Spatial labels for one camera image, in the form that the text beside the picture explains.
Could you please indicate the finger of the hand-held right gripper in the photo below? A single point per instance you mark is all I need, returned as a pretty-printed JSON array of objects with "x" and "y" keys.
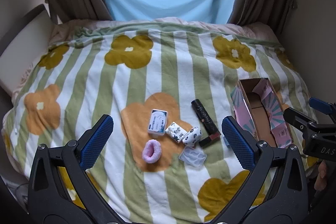
[
  {"x": 321, "y": 106},
  {"x": 298, "y": 116}
]

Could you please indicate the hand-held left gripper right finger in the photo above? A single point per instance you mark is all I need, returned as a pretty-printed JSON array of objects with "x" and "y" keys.
[{"x": 239, "y": 142}]

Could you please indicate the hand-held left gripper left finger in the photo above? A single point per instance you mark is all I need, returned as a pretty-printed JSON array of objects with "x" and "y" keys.
[{"x": 97, "y": 142}]

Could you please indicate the cardboard box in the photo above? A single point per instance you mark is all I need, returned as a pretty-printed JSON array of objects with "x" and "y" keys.
[{"x": 262, "y": 113}]

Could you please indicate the black bag roll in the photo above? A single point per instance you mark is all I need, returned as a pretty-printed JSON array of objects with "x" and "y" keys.
[{"x": 204, "y": 115}]

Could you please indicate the white panda print pouch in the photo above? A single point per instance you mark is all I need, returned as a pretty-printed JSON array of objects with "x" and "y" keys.
[{"x": 192, "y": 136}]

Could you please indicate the white printed tissue pack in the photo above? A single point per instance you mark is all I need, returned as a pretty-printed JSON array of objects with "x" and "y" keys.
[{"x": 175, "y": 132}]

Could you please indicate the person's right hand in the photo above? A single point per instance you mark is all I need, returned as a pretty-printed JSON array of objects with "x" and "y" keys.
[{"x": 322, "y": 175}]

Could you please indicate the black and red lipstick box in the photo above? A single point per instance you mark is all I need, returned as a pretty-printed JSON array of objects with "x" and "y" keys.
[{"x": 210, "y": 139}]

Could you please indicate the clear plastic case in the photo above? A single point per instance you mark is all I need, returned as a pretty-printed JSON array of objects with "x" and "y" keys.
[{"x": 192, "y": 156}]

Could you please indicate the pink fuzzy scrunchie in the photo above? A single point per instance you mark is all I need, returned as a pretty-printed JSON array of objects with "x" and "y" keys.
[{"x": 151, "y": 151}]

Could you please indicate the small white flat box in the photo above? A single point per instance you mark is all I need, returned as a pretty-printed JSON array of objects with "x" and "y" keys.
[{"x": 157, "y": 121}]

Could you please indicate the striped floral blanket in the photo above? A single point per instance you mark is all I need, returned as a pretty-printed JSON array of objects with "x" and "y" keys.
[{"x": 157, "y": 77}]

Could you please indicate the cream padded headboard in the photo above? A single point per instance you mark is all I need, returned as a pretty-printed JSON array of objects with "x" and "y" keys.
[{"x": 23, "y": 48}]

